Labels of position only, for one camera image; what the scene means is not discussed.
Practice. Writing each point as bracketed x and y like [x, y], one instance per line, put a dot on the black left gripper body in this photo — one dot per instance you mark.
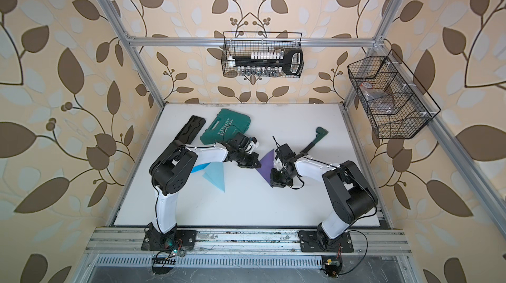
[246, 160]

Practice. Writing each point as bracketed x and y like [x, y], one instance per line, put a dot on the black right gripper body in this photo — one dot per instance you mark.
[281, 177]

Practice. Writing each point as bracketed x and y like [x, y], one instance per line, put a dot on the purple square paper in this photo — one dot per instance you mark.
[267, 164]

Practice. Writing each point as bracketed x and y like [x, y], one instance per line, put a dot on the light blue square paper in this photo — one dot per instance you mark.
[214, 173]

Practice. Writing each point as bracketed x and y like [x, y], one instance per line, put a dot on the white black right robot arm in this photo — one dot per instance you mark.
[349, 192]

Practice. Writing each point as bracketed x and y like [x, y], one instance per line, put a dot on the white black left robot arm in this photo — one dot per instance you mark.
[172, 169]

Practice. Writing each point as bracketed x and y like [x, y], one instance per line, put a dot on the green plastic tool case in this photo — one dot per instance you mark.
[225, 127]

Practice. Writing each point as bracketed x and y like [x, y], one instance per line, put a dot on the black foam tool tray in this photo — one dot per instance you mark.
[190, 130]

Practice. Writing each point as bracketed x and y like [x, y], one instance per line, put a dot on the small circuit board right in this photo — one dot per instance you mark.
[332, 266]

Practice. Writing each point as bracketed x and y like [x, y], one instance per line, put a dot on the small circuit board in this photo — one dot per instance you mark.
[164, 261]
[332, 266]

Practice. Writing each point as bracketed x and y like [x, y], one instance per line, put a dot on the black socket set holder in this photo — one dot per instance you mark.
[287, 61]

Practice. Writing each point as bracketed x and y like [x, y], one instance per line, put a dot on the plastic bag in basket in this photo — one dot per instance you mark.
[378, 101]

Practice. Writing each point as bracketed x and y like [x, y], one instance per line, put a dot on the small circuit board left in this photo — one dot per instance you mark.
[164, 261]

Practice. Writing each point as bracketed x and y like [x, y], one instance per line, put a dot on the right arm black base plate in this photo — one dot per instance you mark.
[313, 241]

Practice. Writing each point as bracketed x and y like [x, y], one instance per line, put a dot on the black wire basket rear wall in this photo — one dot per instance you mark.
[246, 42]

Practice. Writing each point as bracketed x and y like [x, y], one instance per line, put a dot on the black wire basket wall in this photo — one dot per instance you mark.
[246, 42]
[414, 106]

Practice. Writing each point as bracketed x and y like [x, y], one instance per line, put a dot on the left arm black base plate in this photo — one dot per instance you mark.
[174, 240]

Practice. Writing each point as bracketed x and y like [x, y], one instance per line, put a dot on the black wire basket right wall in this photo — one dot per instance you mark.
[414, 106]

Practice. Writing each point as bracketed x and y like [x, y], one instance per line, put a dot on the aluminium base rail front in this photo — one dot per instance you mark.
[236, 241]

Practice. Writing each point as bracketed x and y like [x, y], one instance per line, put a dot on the aluminium frame right side rail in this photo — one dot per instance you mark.
[488, 197]

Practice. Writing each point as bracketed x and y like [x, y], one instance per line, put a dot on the aluminium frame post left rear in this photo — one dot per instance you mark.
[125, 39]

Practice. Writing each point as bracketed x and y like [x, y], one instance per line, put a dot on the aluminium frame post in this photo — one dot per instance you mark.
[125, 39]
[376, 45]

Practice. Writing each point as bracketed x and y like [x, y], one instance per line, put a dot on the aluminium frame post right rear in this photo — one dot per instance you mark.
[376, 45]

